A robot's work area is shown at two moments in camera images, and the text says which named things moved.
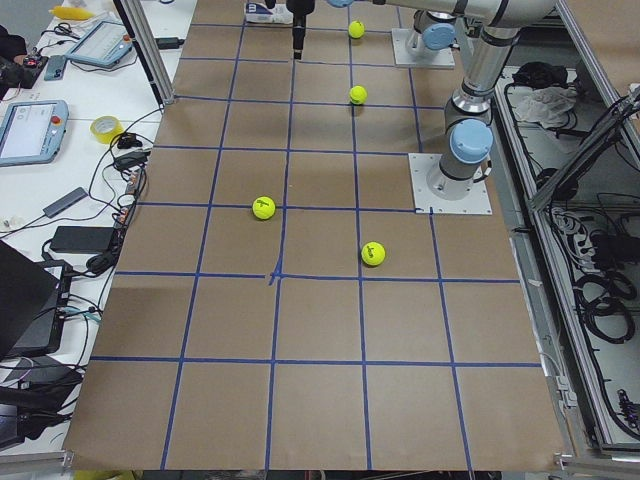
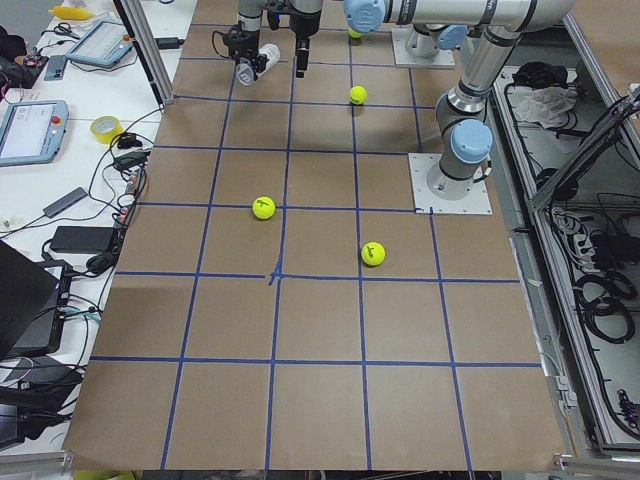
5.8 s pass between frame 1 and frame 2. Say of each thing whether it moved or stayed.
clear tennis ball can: moved
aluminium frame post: stayed
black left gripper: moved
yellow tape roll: stayed
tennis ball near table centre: stayed
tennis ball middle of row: stayed
